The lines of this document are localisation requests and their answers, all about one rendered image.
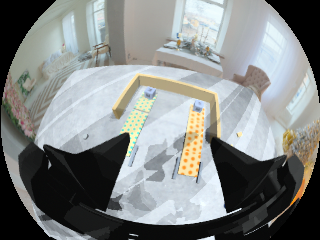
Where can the cream strip with orange dots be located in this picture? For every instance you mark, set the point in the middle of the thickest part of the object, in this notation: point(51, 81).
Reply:
point(189, 164)

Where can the pale yellow strip with cyan dots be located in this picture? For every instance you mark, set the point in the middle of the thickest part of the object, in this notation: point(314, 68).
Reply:
point(133, 127)

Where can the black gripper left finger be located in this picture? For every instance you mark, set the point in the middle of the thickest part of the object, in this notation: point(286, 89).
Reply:
point(96, 169)

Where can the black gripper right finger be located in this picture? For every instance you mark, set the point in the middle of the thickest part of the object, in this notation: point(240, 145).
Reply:
point(239, 174)

